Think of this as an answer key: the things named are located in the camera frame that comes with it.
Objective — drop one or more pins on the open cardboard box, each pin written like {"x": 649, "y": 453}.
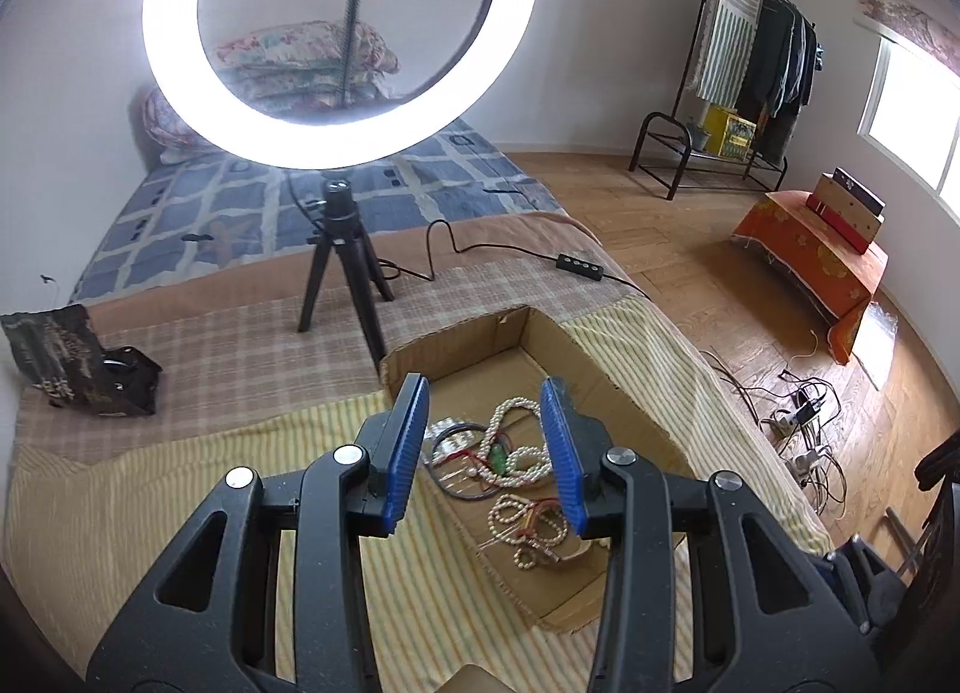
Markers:
{"x": 472, "y": 367}

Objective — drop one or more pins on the floral window curtain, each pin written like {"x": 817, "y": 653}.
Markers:
{"x": 901, "y": 21}

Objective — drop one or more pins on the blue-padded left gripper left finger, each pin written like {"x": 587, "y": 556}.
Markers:
{"x": 261, "y": 589}

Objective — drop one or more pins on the black printed bag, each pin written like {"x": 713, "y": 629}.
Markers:
{"x": 59, "y": 353}

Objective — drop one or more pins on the yellow striped blanket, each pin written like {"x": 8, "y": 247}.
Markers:
{"x": 81, "y": 536}

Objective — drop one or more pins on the striped hanging towel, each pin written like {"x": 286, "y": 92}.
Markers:
{"x": 723, "y": 48}

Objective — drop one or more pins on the red strap wristwatch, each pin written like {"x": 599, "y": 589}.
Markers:
{"x": 543, "y": 532}

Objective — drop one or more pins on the black tripod stand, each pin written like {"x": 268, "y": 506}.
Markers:
{"x": 340, "y": 231}

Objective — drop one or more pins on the dark hanging clothes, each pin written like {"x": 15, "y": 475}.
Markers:
{"x": 780, "y": 77}

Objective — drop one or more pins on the yellow box on rack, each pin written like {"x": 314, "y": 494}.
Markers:
{"x": 729, "y": 135}

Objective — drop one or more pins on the boxes on orange bench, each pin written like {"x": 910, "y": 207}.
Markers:
{"x": 854, "y": 212}

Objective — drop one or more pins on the plaid brown bed cover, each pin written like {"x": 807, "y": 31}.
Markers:
{"x": 232, "y": 355}

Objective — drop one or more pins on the white ring light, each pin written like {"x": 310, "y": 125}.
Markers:
{"x": 175, "y": 53}

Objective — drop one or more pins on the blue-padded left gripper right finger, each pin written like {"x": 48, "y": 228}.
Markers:
{"x": 704, "y": 589}

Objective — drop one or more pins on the black clothes rack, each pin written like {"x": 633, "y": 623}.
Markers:
{"x": 670, "y": 145}

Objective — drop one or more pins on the folded floral quilt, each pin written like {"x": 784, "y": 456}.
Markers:
{"x": 294, "y": 71}

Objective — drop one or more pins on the blue patterned bed sheet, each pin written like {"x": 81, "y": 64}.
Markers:
{"x": 213, "y": 212}

